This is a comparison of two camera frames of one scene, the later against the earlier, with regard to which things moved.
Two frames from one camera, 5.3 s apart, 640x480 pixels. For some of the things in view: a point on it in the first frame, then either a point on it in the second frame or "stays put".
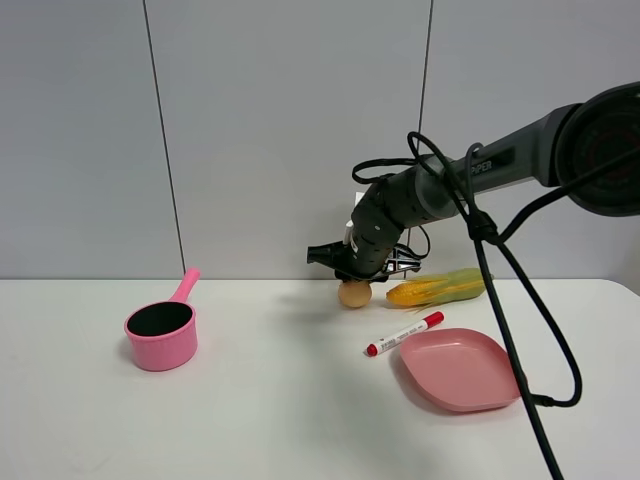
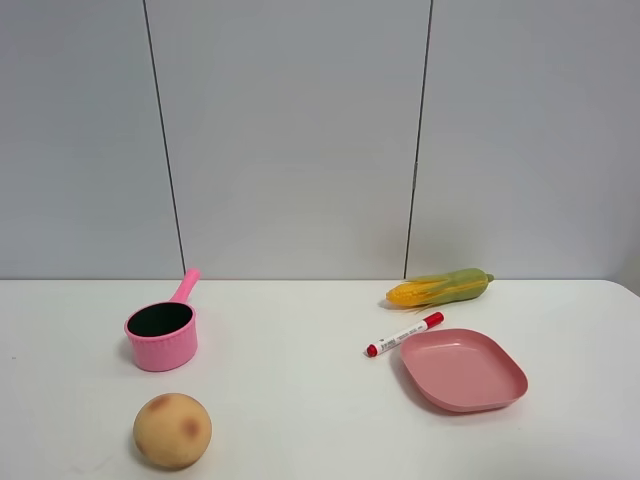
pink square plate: (461, 369) stays put
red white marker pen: (435, 319) stays put
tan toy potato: (355, 293) -> (172, 431)
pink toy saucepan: (164, 335) stays put
